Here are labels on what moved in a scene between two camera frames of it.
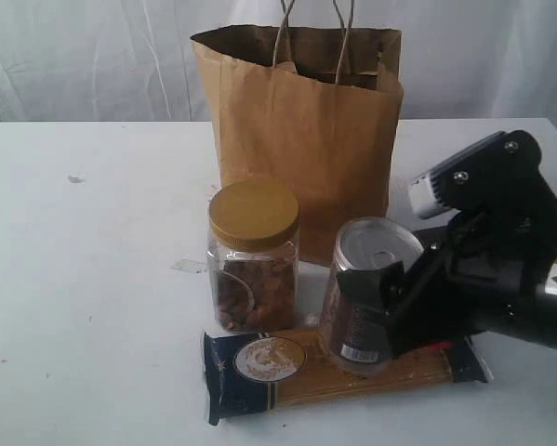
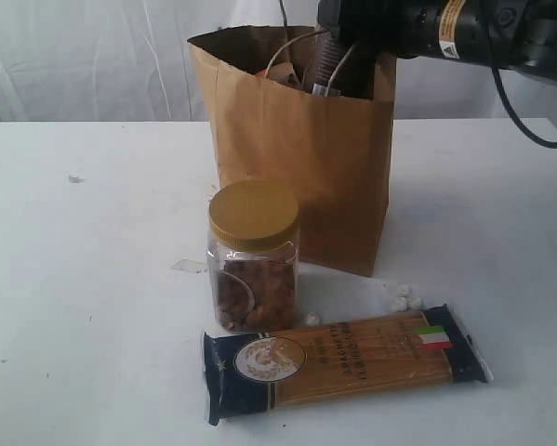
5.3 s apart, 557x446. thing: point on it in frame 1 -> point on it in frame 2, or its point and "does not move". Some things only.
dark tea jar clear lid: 358,336 -> 330,55
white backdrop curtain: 497,61 does not move
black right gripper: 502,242 -> 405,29
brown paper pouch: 355,72 -> 282,72
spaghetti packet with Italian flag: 247,371 does not move
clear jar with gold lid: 252,255 does not move
